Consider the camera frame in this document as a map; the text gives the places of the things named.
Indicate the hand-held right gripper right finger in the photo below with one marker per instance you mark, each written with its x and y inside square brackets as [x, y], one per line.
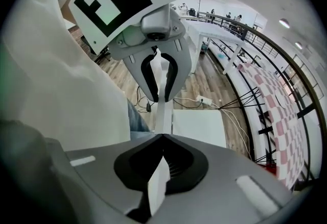
[224, 192]

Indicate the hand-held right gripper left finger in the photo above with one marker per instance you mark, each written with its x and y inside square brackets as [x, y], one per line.
[107, 172]

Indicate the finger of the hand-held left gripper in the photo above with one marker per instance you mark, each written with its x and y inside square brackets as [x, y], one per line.
[181, 64]

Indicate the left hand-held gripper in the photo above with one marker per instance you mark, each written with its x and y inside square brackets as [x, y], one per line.
[115, 1]

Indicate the white wooden chair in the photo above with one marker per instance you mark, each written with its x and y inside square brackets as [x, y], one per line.
[199, 126]

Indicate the red white checkered table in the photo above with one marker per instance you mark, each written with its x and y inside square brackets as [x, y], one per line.
[286, 126]

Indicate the white power strip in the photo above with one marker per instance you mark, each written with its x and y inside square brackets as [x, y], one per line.
[204, 100]

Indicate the person's jeans leg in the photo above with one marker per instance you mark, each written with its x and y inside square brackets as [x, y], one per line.
[138, 121]

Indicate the black metal railing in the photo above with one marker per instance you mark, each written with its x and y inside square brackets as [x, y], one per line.
[265, 130]

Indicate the person's white shirt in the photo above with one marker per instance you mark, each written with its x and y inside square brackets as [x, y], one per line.
[51, 70]

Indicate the white round plate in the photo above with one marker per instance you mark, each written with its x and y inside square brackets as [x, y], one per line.
[284, 98]

